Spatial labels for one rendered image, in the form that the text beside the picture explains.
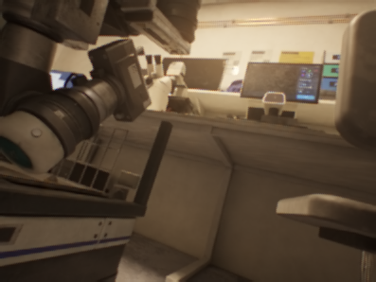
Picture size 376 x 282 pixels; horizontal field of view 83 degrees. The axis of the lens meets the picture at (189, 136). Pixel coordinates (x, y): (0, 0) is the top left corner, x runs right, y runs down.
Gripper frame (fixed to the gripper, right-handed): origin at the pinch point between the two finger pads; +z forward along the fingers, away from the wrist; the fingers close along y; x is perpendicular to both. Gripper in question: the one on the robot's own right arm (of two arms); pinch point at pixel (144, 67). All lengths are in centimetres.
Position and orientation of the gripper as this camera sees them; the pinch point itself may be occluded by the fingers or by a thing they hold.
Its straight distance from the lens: 51.3
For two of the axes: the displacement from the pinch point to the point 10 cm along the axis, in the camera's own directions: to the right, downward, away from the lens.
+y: 1.8, 8.2, 5.5
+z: 3.6, -5.7, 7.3
